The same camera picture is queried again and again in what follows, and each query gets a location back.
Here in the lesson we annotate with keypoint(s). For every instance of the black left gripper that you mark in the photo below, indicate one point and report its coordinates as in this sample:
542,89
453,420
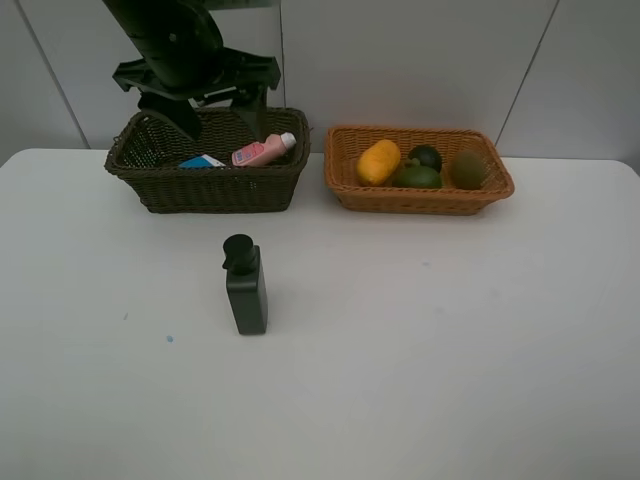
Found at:
183,57

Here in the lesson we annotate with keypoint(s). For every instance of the blue object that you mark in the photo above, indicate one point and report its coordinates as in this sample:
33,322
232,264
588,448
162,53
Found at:
194,163

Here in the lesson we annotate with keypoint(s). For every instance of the pink bottle white cap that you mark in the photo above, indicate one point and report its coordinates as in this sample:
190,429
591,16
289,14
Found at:
260,154

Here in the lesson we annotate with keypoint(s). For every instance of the yellow mango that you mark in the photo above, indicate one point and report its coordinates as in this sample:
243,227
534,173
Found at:
376,165

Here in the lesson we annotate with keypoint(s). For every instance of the black pump bottle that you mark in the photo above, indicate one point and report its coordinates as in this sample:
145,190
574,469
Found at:
245,285

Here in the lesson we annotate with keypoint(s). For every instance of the green avocado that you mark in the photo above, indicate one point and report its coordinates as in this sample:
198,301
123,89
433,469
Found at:
418,177

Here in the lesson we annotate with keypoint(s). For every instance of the dark mangosteen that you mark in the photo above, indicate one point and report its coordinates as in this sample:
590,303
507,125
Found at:
426,155

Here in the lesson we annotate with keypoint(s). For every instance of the brown kiwi fruit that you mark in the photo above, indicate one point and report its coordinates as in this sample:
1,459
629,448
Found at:
467,171

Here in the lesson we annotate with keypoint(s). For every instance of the white pink marker pen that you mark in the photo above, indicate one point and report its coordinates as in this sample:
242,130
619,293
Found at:
212,162

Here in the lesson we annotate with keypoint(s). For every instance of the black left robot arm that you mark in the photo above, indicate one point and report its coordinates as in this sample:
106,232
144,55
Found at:
185,63

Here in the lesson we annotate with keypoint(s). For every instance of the dark brown wicker basket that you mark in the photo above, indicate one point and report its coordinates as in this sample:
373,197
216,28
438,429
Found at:
147,154

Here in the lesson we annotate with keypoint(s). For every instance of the orange wicker basket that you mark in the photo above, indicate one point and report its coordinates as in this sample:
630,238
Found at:
344,145

